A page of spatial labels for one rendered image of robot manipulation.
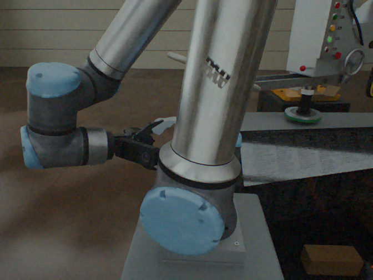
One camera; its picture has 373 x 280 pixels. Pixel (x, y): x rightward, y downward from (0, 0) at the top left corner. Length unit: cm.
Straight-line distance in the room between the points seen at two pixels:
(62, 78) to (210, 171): 31
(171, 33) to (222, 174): 727
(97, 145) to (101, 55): 19
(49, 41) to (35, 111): 815
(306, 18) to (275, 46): 619
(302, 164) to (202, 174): 126
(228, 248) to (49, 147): 47
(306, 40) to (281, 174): 74
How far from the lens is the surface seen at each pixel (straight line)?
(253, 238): 82
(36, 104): 56
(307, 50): 167
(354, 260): 195
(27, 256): 213
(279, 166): 159
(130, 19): 58
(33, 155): 60
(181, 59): 117
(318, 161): 170
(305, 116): 176
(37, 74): 55
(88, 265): 193
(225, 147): 42
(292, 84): 161
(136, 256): 77
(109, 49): 61
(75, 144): 61
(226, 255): 72
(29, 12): 886
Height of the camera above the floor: 143
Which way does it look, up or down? 26 degrees down
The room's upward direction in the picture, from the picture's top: straight up
